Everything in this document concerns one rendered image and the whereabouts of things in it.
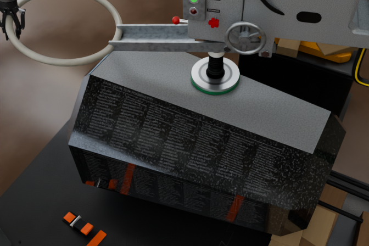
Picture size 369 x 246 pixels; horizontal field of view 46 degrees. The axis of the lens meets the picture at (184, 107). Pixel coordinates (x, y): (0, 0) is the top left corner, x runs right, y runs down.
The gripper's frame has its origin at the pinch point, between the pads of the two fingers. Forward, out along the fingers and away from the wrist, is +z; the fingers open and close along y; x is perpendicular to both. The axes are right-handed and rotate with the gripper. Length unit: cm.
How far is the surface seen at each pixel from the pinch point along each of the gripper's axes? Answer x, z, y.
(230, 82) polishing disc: -24, -8, 95
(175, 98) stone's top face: -29, 0, 72
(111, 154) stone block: -43, 26, 47
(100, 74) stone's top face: -12.9, 7.5, 39.5
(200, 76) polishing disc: -19, -5, 82
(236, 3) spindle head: -28, -53, 84
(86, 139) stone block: -35, 28, 35
